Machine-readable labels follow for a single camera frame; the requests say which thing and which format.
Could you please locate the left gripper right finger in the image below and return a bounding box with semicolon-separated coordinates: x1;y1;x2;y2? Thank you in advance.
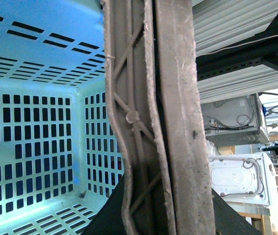
154;0;215;235

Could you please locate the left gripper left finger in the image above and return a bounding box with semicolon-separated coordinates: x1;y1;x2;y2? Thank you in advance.
101;0;176;235

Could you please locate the light blue plastic basket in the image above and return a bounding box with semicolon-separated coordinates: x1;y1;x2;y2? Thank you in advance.
0;0;124;235

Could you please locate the white appliance upper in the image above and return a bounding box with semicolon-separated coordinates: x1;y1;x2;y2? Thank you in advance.
201;94;269;147

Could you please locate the white appliance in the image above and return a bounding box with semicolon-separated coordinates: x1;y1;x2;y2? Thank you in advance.
208;152;278;206
201;94;269;147

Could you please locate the white appliance lower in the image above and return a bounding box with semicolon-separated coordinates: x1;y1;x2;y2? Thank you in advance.
208;152;278;206

